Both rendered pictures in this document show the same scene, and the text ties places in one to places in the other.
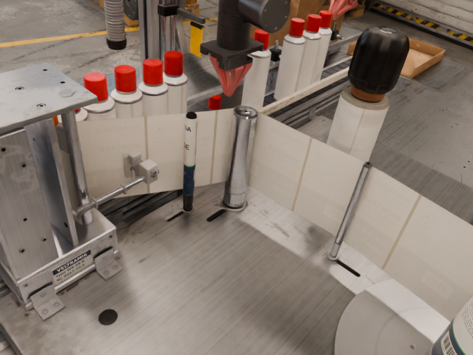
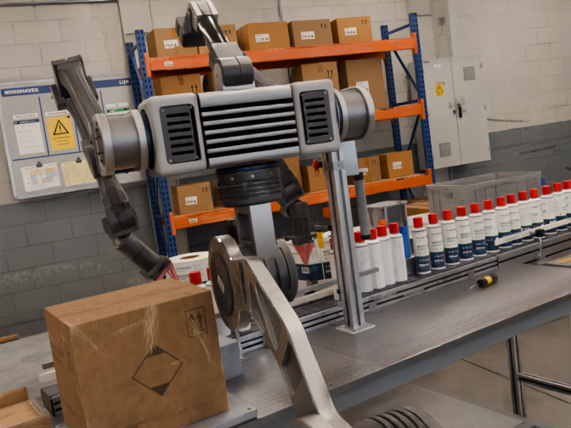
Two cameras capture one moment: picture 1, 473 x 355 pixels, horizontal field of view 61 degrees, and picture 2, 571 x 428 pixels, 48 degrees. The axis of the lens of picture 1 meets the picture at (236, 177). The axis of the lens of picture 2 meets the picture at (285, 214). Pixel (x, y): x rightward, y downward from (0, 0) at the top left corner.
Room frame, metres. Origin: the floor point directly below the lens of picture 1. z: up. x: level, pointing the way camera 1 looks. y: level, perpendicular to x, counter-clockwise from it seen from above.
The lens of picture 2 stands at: (2.64, 0.69, 1.40)
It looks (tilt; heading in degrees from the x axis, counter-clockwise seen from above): 6 degrees down; 200
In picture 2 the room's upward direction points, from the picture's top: 8 degrees counter-clockwise
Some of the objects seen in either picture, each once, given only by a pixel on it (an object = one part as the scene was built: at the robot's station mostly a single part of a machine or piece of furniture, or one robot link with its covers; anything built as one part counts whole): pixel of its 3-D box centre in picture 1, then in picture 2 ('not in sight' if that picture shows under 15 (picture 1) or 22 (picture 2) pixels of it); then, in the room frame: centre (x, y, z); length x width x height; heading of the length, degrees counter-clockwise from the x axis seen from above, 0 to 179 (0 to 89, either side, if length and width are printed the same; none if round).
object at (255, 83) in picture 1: (255, 76); not in sight; (0.86, -0.01, 0.98); 0.05 x 0.05 x 0.20
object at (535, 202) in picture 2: not in sight; (535, 213); (-0.14, 0.77, 0.98); 0.05 x 0.05 x 0.20
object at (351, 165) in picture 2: not in sight; (336, 144); (0.73, 0.20, 1.38); 0.17 x 0.10 x 0.19; 17
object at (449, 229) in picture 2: not in sight; (449, 237); (0.26, 0.46, 0.98); 0.05 x 0.05 x 0.20
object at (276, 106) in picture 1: (302, 93); (226, 323); (0.97, -0.14, 0.91); 1.07 x 0.01 x 0.02; 142
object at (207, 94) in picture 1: (283, 65); (236, 310); (1.01, -0.08, 0.96); 1.07 x 0.01 x 0.01; 142
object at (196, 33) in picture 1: (196, 39); (319, 239); (0.73, 0.11, 1.09); 0.03 x 0.01 x 0.06; 52
